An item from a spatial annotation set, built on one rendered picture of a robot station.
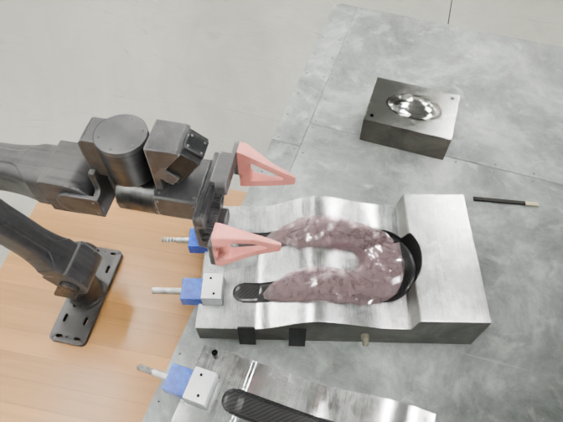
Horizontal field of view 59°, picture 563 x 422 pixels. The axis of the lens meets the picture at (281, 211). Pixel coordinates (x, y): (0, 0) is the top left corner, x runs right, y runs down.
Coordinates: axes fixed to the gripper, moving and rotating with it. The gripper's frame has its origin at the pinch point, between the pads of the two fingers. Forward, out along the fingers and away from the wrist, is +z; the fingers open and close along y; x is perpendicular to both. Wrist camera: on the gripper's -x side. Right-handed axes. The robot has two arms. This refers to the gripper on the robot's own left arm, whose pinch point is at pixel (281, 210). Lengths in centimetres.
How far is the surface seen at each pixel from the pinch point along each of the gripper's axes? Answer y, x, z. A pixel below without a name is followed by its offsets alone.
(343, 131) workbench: 51, 40, 6
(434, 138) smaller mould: 47, 33, 26
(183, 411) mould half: -18.9, 31.2, -11.4
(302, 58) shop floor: 173, 120, -20
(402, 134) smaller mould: 48, 35, 19
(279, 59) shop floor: 170, 120, -32
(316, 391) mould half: -12.0, 31.6, 8.3
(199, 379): -14.4, 28.5, -9.7
